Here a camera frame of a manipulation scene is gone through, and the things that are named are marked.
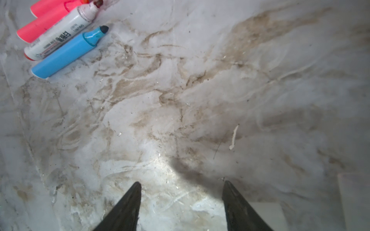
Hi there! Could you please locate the pink highlighter pen upper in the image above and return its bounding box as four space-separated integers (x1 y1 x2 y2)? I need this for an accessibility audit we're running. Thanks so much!
30 0 68 18

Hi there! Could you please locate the white marker pen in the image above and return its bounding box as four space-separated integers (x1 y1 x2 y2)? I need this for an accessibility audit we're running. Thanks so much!
24 1 104 61

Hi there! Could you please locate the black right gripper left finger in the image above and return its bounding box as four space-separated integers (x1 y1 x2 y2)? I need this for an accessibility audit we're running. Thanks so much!
94 182 142 231

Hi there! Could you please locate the pink highlighter pen lower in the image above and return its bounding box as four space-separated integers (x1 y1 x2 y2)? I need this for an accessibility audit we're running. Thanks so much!
17 0 90 43

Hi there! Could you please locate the pink highlighter pen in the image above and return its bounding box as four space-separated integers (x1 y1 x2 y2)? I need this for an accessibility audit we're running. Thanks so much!
17 0 90 43
30 0 68 18

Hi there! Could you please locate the blue highlighter pen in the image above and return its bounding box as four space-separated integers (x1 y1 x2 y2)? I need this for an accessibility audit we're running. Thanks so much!
31 26 109 79

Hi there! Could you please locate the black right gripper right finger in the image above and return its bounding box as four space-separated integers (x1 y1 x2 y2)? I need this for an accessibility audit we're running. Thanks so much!
222 181 273 231

